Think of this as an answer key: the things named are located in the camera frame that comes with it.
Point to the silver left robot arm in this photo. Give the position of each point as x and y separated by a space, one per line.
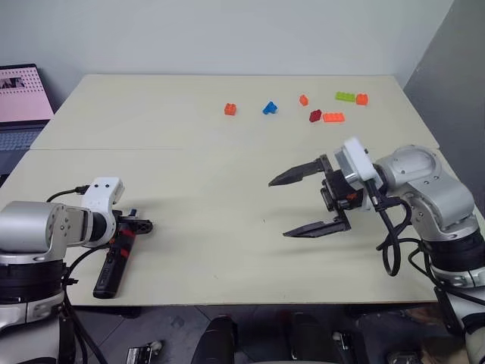
22 223

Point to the blue toy brick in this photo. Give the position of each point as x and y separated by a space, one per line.
270 108

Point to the open laptop computer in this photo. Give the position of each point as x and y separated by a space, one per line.
19 98

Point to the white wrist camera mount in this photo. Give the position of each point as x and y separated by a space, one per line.
360 159
100 189

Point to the square orange toy brick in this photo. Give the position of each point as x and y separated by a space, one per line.
230 109
362 99

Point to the green toy brick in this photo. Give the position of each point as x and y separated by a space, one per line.
345 96

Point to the small orange toy brick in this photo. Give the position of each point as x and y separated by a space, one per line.
304 100

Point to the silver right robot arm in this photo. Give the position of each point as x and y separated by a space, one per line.
428 189

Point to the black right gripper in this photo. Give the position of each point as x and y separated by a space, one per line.
339 189

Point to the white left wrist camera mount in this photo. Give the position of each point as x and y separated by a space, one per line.
100 189

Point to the dark red toy brick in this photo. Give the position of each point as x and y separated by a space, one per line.
315 116

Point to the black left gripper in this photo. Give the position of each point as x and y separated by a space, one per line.
122 227

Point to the long orange toy brick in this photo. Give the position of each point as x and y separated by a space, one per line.
334 117

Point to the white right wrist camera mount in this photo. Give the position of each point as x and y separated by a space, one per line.
360 159

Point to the dark rounded shape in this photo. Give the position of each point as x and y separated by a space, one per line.
218 341

